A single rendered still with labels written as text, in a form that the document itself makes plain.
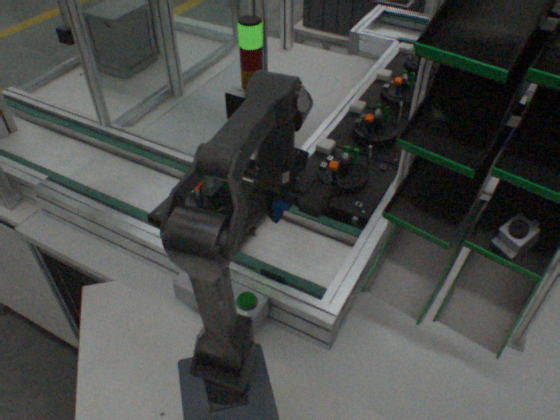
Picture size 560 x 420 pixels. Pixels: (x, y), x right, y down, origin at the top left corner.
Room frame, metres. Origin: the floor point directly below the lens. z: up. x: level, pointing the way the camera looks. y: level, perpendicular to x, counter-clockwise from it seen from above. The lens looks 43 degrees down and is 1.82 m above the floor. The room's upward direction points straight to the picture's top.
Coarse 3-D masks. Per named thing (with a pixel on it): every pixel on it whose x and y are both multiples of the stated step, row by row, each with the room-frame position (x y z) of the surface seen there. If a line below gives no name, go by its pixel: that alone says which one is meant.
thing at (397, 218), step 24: (504, 144) 0.69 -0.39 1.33; (432, 168) 0.73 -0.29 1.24; (480, 168) 0.71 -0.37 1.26; (408, 192) 0.69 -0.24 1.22; (432, 192) 0.68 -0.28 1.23; (456, 192) 0.67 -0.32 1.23; (480, 192) 0.65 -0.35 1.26; (384, 216) 0.65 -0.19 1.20; (408, 216) 0.64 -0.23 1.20; (432, 216) 0.64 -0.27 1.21; (456, 216) 0.63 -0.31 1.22; (432, 240) 0.59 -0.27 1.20
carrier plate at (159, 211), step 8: (248, 184) 1.00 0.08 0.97; (248, 192) 0.97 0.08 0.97; (248, 200) 0.94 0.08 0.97; (160, 208) 0.91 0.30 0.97; (248, 208) 0.91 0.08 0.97; (256, 208) 0.91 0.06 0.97; (152, 216) 0.88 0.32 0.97; (160, 216) 0.88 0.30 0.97; (248, 216) 0.88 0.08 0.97; (256, 216) 0.88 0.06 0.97; (160, 224) 0.86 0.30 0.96; (248, 224) 0.85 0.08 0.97
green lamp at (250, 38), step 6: (258, 24) 0.99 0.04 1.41; (240, 30) 0.99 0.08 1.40; (246, 30) 0.98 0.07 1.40; (252, 30) 0.98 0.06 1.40; (258, 30) 0.99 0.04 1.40; (240, 36) 0.99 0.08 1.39; (246, 36) 0.98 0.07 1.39; (252, 36) 0.98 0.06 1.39; (258, 36) 0.99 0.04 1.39; (240, 42) 0.99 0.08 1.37; (246, 42) 0.98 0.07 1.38; (252, 42) 0.98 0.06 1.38; (258, 42) 0.99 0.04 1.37; (246, 48) 0.98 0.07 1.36; (252, 48) 0.98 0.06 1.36
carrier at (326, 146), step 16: (320, 144) 1.16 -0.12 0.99; (320, 160) 1.11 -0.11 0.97; (352, 160) 1.06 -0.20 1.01; (368, 160) 1.03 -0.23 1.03; (304, 176) 1.04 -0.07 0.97; (320, 176) 1.01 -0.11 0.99; (352, 176) 1.01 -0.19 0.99; (368, 176) 1.01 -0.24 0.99; (384, 176) 1.04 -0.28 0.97; (336, 192) 0.97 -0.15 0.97; (352, 192) 0.97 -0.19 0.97; (368, 192) 0.97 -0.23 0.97; (384, 192) 0.98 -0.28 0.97; (336, 208) 0.91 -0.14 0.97; (352, 208) 0.91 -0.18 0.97; (368, 208) 0.91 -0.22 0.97
